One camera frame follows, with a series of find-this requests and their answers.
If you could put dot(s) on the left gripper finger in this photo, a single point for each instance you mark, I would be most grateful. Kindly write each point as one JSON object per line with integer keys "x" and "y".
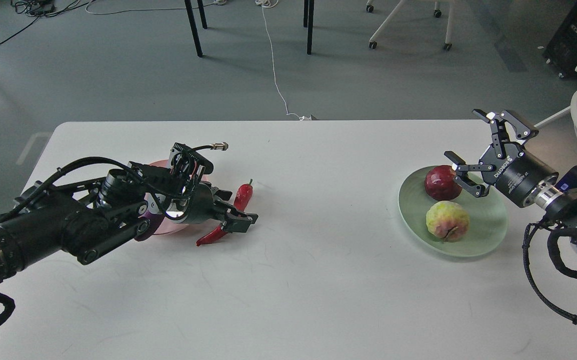
{"x": 233, "y": 218}
{"x": 217, "y": 193}

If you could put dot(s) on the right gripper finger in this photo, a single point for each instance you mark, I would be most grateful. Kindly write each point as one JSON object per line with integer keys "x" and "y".
{"x": 462, "y": 178}
{"x": 509, "y": 131}

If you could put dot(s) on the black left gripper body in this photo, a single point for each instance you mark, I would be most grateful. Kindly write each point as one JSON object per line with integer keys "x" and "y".
{"x": 200, "y": 207}

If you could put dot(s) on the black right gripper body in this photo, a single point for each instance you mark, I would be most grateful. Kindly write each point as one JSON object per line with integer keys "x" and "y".
{"x": 516, "y": 176}

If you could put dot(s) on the red chili pepper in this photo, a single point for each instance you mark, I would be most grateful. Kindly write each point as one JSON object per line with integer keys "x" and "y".
{"x": 241, "y": 200}

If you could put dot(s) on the dark red pomegranate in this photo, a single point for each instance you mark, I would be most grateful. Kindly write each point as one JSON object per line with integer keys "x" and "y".
{"x": 440, "y": 185}

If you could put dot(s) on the purple eggplant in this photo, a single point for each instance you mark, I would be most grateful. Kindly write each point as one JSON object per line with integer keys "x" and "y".
{"x": 149, "y": 223}

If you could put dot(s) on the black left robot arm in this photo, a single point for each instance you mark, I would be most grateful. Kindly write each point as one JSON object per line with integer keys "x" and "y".
{"x": 93, "y": 205}

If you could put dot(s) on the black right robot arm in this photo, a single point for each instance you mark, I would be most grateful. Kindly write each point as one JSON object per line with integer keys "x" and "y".
{"x": 559, "y": 203}

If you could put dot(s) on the pink plate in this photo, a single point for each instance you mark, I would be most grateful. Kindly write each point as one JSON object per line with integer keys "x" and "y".
{"x": 166, "y": 226}

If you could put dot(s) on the light green plate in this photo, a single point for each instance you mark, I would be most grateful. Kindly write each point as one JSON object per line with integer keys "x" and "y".
{"x": 488, "y": 218}

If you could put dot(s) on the black table legs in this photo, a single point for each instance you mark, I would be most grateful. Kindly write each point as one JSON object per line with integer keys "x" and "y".
{"x": 308, "y": 23}

